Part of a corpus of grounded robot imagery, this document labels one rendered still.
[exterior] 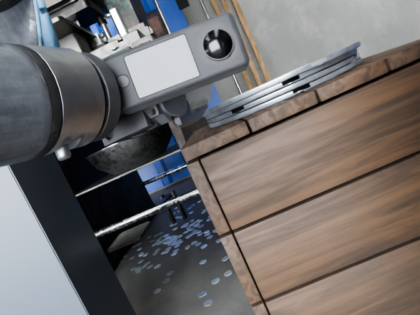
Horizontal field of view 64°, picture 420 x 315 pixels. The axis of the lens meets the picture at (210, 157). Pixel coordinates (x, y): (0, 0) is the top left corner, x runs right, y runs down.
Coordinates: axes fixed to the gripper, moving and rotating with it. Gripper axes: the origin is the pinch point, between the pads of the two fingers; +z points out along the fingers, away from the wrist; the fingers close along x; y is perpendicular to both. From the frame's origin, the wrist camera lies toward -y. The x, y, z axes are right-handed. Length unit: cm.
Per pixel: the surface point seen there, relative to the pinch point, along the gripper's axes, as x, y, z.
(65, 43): -37, 58, 39
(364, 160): 16.7, -13.2, 7.6
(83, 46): -35, 55, 42
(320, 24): -37, 3, 208
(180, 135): 3, 33, 41
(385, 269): 32.0, -10.9, 7.8
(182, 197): 20, 42, 43
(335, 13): -40, -7, 212
